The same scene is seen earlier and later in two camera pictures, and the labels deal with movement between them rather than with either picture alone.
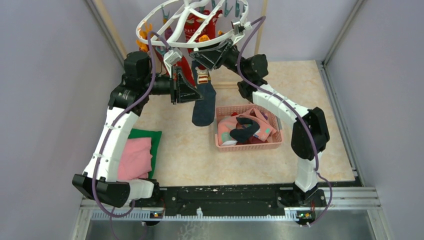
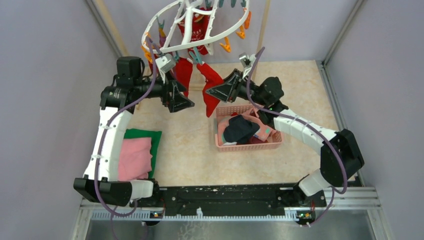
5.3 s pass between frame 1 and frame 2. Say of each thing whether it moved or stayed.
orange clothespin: moved
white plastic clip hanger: moved
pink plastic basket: stayed
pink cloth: stayed
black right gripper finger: moved
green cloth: stayed
